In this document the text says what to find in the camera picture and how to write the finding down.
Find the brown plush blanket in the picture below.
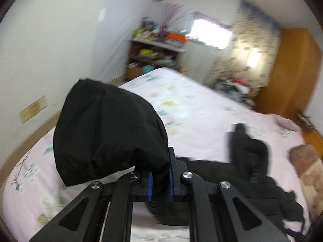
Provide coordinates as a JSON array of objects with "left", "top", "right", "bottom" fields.
[{"left": 289, "top": 144, "right": 323, "bottom": 222}]

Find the black puffer jacket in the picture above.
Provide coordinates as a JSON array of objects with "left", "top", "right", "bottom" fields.
[{"left": 53, "top": 79, "right": 304, "bottom": 231}]

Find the orange plastic box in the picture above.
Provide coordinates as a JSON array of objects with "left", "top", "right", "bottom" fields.
[{"left": 166, "top": 32, "right": 188, "bottom": 43}]

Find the pink floral bed sheet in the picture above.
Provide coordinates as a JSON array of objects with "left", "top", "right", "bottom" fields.
[{"left": 1, "top": 68, "right": 307, "bottom": 241}]

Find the purple branch decoration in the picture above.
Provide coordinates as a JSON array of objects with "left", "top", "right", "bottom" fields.
[{"left": 158, "top": 2, "right": 194, "bottom": 32}]

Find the floral curtain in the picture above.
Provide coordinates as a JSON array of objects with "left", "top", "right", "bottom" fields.
[{"left": 203, "top": 0, "right": 281, "bottom": 97}]

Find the beige wall socket plate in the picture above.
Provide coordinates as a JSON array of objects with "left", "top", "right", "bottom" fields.
[{"left": 19, "top": 96, "right": 48, "bottom": 123}]

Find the wooden wardrobe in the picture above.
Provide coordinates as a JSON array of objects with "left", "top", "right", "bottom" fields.
[{"left": 254, "top": 29, "right": 322, "bottom": 120}]

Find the pile of clothes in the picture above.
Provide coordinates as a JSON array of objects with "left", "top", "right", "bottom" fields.
[{"left": 211, "top": 79, "right": 256, "bottom": 109}]

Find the wooden storage shelf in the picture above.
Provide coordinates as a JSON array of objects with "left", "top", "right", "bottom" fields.
[{"left": 125, "top": 38, "right": 186, "bottom": 81}]

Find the white cabinet under window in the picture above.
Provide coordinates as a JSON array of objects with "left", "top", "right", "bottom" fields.
[{"left": 181, "top": 41, "right": 221, "bottom": 84}]

